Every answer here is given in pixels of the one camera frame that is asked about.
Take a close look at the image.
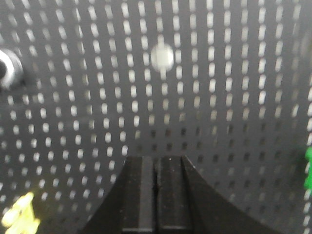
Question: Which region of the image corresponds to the black silver rotary switch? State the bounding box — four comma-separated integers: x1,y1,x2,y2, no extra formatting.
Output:
0,48,24,90

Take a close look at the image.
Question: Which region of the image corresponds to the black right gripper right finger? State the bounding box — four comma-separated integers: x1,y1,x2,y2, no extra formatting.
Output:
156,156,278,234

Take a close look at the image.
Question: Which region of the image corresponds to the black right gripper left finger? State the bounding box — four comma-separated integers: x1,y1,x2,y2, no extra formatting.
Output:
81,156,156,234

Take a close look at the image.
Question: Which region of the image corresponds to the black perforated pegboard panel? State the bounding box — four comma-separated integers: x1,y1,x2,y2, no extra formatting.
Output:
0,0,312,234

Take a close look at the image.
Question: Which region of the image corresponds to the yellow toggle switch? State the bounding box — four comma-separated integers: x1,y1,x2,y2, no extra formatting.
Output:
1,192,40,234

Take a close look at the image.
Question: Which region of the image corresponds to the green white toggle switch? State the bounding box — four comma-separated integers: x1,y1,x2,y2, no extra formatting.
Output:
304,146,312,190

